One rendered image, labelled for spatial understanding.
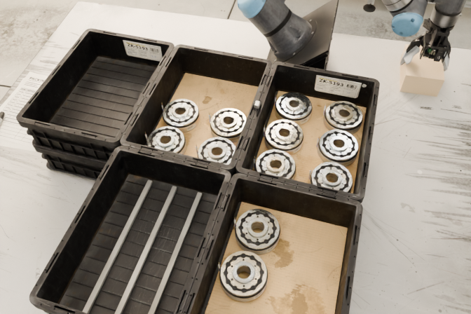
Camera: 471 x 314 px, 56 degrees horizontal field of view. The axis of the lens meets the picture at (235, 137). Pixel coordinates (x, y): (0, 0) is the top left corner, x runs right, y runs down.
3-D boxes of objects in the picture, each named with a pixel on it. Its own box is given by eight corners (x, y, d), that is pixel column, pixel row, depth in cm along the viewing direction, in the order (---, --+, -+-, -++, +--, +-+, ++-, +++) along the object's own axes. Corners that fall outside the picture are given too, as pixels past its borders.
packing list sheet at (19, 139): (24, 71, 161) (24, 70, 160) (83, 80, 157) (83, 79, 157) (-29, 141, 141) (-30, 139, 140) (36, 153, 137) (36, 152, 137)
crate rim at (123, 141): (177, 49, 135) (176, 43, 133) (273, 66, 129) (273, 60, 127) (119, 150, 111) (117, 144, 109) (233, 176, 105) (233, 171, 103)
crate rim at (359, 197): (273, 66, 129) (273, 60, 127) (378, 85, 123) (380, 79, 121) (233, 176, 105) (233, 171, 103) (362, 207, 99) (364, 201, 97)
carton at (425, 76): (399, 60, 159) (405, 43, 154) (434, 64, 157) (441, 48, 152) (399, 91, 150) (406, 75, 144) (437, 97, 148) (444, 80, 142)
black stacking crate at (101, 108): (97, 57, 148) (87, 29, 139) (180, 73, 142) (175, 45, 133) (31, 147, 124) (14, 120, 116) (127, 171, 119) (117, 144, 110)
